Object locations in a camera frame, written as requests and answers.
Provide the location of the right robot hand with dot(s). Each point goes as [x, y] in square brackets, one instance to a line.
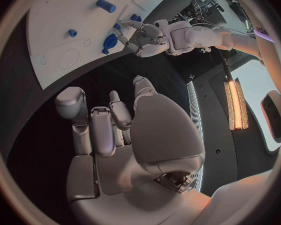
[164, 131]

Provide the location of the blue gear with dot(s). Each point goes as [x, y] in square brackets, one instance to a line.
[110, 41]

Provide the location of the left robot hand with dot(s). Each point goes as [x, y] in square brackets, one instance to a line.
[151, 33]

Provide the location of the blue block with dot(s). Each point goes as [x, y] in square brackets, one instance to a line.
[117, 26]

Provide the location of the blue plug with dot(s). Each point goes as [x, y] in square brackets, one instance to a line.
[135, 17]

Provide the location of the blue short cylinder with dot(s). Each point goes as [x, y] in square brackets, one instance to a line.
[72, 33]

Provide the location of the blue long cylinder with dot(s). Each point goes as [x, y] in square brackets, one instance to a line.
[106, 5]

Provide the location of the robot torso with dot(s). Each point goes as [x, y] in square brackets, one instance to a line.
[269, 60]

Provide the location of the glowing light bar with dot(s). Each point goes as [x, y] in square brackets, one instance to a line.
[236, 105]

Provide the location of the white task board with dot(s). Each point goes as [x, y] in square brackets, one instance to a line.
[67, 18]

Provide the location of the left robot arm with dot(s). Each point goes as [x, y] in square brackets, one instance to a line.
[196, 37]

